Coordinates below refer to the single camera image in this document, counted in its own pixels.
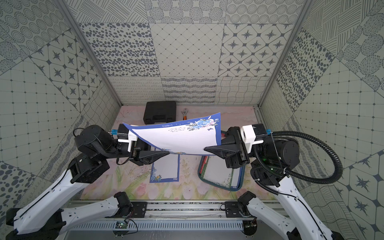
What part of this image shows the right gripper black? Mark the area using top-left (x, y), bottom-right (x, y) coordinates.
top-left (203, 125), bottom-right (264, 169)

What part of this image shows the green floral stationery paper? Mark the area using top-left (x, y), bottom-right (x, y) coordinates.
top-left (200, 156), bottom-right (241, 189)

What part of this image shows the blue floral stationery paper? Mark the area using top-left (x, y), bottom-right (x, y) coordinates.
top-left (150, 155), bottom-right (180, 183)
top-left (124, 113), bottom-right (221, 156)

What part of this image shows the teal plastic storage box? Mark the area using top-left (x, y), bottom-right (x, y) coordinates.
top-left (197, 130), bottom-right (246, 192)

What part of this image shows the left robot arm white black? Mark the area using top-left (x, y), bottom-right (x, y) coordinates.
top-left (6, 125), bottom-right (169, 240)

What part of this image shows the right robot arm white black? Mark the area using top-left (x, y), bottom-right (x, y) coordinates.
top-left (204, 124), bottom-right (343, 240)

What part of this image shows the black plastic tool case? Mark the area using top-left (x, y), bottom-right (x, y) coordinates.
top-left (143, 101), bottom-right (177, 125)

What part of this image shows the left green circuit board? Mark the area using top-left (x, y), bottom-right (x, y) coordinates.
top-left (113, 221), bottom-right (128, 237)

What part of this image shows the right round circuit board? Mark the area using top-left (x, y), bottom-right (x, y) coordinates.
top-left (243, 218), bottom-right (258, 236)

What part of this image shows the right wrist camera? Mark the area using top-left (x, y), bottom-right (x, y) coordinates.
top-left (240, 124), bottom-right (272, 154)

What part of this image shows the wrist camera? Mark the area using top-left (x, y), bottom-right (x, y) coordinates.
top-left (110, 124), bottom-right (138, 153)
top-left (240, 124), bottom-right (272, 154)

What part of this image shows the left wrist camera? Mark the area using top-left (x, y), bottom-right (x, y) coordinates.
top-left (110, 124), bottom-right (138, 153)

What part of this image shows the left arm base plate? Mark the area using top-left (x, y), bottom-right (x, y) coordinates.
top-left (123, 202), bottom-right (148, 218)

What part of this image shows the aluminium mounting rail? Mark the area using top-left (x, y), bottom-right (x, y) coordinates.
top-left (61, 199), bottom-right (310, 221)

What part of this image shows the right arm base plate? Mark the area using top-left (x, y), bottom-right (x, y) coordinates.
top-left (224, 201), bottom-right (250, 218)

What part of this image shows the white slotted cable duct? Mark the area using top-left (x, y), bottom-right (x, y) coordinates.
top-left (72, 220), bottom-right (243, 231)

